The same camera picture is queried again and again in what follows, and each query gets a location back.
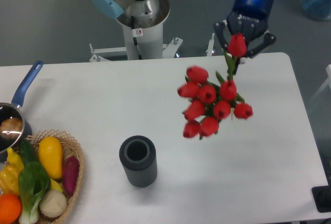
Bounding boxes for yellow bell pepper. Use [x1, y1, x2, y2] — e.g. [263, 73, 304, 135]
[1, 166, 20, 196]

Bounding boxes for red tulip bouquet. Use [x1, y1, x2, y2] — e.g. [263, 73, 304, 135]
[177, 33, 253, 139]

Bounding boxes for green bok choy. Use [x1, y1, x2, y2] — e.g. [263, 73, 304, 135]
[18, 161, 50, 223]

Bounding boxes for orange fruit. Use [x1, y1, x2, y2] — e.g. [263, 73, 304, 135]
[1, 193, 22, 223]

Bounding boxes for yellow squash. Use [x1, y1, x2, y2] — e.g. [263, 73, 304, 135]
[38, 136, 63, 180]

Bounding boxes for black device at edge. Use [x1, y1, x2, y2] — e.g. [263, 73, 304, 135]
[311, 186, 331, 213]

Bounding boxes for woven wicker basket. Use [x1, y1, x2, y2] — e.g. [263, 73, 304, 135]
[16, 129, 84, 223]

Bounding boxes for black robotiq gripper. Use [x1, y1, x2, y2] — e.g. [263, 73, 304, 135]
[213, 0, 276, 58]

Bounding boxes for dark green cucumber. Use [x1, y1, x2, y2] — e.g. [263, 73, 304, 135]
[19, 139, 39, 165]

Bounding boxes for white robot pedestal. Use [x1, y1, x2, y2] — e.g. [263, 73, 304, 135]
[88, 0, 217, 63]

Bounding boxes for blue handled saucepan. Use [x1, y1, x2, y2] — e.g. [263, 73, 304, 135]
[1, 61, 43, 162]

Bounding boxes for purple eggplant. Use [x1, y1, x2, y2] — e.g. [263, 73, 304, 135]
[62, 156, 80, 195]

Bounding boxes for white frame at right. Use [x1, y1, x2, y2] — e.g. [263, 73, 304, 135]
[308, 64, 330, 105]

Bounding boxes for yellow lemon piece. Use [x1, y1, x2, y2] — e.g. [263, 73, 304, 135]
[50, 179, 64, 193]

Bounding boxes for beige round potato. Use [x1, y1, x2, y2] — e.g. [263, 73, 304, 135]
[39, 190, 67, 218]

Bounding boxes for bread roll in pan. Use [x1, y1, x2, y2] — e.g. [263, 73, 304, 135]
[1, 117, 23, 140]

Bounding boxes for black pedestal cable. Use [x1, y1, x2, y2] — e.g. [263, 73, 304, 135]
[130, 16, 143, 60]

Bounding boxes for dark grey ribbed vase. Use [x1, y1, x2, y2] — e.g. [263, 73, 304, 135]
[119, 136, 158, 188]

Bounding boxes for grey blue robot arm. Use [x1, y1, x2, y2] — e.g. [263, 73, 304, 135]
[92, 0, 276, 60]

